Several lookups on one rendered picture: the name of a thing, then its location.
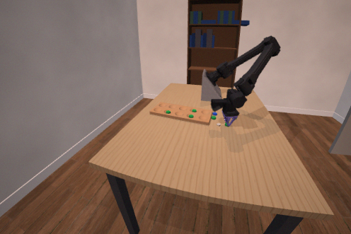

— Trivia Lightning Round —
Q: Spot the orange tray with round pockets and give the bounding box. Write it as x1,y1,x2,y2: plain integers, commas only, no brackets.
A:
150,102,213,125

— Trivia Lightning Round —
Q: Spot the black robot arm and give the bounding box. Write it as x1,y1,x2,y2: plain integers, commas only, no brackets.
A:
206,36,281,112

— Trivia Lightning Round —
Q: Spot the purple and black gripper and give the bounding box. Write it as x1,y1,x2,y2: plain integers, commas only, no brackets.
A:
222,107,239,127

